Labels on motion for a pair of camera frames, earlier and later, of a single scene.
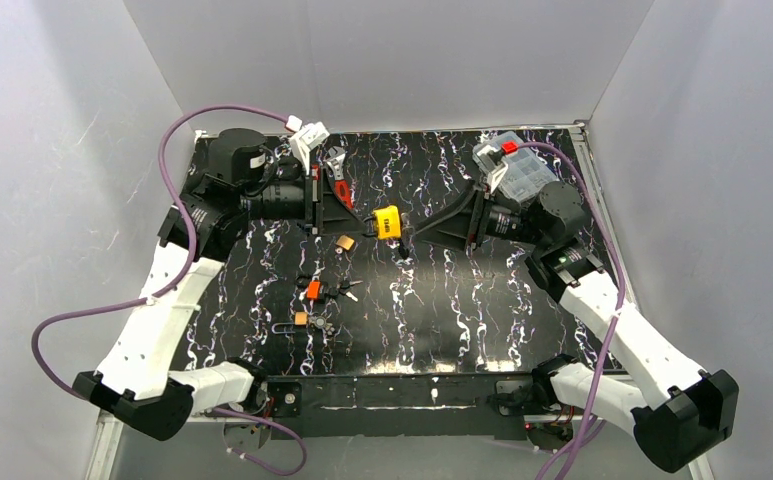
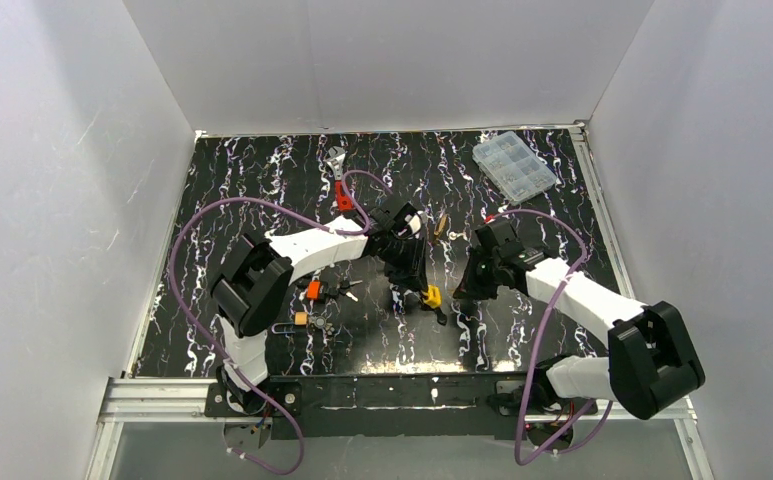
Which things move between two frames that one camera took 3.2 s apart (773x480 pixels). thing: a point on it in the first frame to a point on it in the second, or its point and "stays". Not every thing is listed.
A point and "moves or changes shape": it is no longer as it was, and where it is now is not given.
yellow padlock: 387,223 moves or changes shape
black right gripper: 477,220 to 478,277
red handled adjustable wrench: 341,186 stays
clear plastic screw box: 526,176 stays
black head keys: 343,287 stays
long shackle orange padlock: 301,318 stays
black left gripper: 317,201 to 410,276
